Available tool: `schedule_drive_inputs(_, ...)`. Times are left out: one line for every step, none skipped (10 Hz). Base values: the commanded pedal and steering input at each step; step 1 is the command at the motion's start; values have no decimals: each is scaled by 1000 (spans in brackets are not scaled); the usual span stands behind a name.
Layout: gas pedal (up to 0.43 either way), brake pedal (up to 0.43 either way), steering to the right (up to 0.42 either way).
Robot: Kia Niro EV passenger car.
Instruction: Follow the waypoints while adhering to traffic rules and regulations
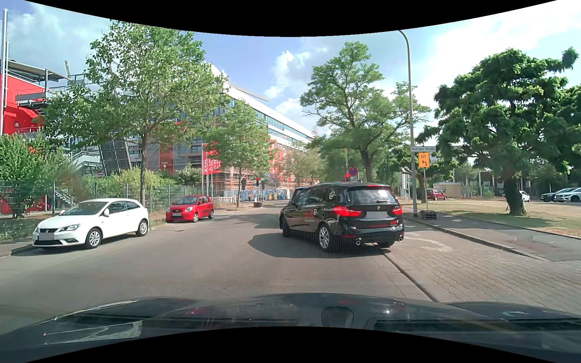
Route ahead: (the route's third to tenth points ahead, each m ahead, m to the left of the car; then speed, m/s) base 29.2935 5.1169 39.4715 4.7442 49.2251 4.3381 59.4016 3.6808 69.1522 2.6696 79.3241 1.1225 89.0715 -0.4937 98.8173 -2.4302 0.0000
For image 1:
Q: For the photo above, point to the long red and white building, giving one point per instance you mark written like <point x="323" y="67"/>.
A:
<point x="275" y="131"/>

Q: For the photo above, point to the traffic light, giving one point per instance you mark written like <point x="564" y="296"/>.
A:
<point x="257" y="182"/>

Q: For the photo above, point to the grey lamp post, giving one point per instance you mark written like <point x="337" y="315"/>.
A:
<point x="411" y="126"/>

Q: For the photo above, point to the green hedge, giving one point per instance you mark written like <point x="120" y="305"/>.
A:
<point x="129" y="182"/>

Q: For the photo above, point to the tall green tree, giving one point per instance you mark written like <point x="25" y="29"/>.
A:
<point x="358" y="101"/>

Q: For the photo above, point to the row of flags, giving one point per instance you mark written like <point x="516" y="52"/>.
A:
<point x="211" y="166"/>

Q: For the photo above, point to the car's own bonnet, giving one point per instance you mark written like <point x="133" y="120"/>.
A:
<point x="290" y="315"/>

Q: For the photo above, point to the red small car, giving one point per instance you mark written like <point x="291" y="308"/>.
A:
<point x="189" y="207"/>

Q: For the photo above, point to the white parked car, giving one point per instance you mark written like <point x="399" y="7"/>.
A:
<point x="523" y="196"/>

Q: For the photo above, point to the orange road sign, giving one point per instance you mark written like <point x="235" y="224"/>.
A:
<point x="424" y="160"/>

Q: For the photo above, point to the tall grey pole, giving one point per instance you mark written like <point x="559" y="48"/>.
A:
<point x="3" y="70"/>

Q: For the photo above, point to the black car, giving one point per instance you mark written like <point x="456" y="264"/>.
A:
<point x="343" y="214"/>

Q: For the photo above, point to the cobbled parking strip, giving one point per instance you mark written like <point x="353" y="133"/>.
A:
<point x="497" y="275"/>

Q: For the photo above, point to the dry grass verge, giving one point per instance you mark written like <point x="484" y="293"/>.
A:
<point x="547" y="214"/>

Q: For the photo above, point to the green bush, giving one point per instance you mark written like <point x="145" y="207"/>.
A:
<point x="15" y="166"/>

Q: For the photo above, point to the broad dark green tree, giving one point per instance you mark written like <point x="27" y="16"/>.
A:
<point x="512" y="111"/>

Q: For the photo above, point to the large green tree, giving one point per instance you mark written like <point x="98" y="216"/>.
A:
<point x="144" y="85"/>

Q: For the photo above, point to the round road sign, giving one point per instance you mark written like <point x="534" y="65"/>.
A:
<point x="353" y="172"/>

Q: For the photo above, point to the dark red car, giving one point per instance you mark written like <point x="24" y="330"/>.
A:
<point x="435" y="194"/>

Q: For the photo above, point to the grey asphalt road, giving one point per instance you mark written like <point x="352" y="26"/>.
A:
<point x="194" y="262"/>

